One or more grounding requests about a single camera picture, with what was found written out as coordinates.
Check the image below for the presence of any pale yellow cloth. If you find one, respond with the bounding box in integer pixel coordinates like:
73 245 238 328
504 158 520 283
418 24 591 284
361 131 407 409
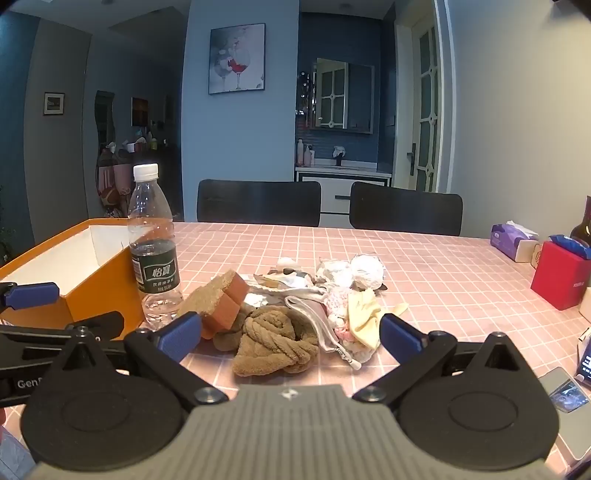
347 291 409 349

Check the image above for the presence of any brown scouring sponge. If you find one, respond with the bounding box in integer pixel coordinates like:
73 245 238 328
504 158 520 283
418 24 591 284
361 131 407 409
178 270 251 340

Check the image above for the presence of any black chair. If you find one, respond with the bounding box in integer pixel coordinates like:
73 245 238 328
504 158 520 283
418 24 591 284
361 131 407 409
197 179 321 227
349 181 463 237

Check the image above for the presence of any bathroom mirror cabinet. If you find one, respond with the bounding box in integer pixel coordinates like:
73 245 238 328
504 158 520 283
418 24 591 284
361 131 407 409
314 58 375 134

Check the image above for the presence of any brown glass bottle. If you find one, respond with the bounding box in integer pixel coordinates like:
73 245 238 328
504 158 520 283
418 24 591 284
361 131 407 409
570 196 591 247

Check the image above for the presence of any white paper napkin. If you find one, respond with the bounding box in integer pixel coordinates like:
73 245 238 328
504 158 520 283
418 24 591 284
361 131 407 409
244 288 280 308

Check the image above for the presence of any blue packet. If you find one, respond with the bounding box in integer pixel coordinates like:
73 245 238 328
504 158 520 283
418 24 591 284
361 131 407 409
549 234 591 260

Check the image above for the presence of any silver snack wrapper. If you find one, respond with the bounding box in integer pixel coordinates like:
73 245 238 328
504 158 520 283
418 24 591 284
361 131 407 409
252 270 319 292

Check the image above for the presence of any red box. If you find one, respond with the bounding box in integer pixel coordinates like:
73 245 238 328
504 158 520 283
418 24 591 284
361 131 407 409
530 240 590 311

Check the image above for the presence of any purple tissue pack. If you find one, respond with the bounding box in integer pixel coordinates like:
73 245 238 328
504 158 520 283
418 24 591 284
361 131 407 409
490 220 540 263

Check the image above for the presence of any clear plastic water bottle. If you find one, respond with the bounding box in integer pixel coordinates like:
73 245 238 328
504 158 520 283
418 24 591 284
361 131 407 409
128 164 184 329

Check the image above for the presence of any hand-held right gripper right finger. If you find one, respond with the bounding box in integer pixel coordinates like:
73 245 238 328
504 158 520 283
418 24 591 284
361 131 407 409
353 314 536 403

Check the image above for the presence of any pink knitted cloth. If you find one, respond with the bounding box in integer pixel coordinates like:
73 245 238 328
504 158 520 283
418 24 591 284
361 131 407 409
323 286 376 363

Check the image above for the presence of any white vanity cabinet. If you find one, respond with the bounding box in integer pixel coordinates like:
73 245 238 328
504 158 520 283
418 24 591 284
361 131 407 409
294 165 393 215

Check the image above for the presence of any device with lit screen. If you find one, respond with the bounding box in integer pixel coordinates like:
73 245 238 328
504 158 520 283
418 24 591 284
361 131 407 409
576 328 591 387

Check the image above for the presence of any wine glass painting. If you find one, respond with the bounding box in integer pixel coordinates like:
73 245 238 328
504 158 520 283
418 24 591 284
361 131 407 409
208 23 266 95

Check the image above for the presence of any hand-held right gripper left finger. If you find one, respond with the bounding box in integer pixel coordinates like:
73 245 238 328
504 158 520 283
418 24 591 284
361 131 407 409
46 315 229 409

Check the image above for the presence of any crumpled white plastic bag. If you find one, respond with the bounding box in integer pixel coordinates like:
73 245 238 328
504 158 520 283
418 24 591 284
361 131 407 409
349 254 389 292

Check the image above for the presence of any crumpled white tissue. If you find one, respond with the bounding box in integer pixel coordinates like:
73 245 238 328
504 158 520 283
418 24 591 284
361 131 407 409
316 258 354 285

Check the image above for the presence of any brown plush towel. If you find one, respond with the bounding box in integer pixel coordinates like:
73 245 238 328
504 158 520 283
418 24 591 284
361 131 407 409
213 305 320 376

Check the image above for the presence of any smartphone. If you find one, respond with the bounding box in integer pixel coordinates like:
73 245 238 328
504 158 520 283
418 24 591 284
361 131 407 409
538 367 591 414

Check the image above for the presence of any orange cardboard box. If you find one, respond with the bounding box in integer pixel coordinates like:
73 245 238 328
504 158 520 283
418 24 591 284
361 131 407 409
0 218 175 342

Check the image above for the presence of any wavy wall mirror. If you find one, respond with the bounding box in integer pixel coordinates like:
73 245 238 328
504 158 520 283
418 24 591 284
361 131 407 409
95 90 116 151

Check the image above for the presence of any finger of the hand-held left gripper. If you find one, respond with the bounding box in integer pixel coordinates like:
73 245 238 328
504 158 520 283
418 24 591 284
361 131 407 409
0 281 61 311
0 311 125 365

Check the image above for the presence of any white glazed door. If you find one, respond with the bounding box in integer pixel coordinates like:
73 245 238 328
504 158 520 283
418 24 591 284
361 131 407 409
394 9 445 192

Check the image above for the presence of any small white soft piece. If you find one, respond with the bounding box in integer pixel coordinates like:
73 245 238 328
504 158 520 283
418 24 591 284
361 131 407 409
276 257 305 278

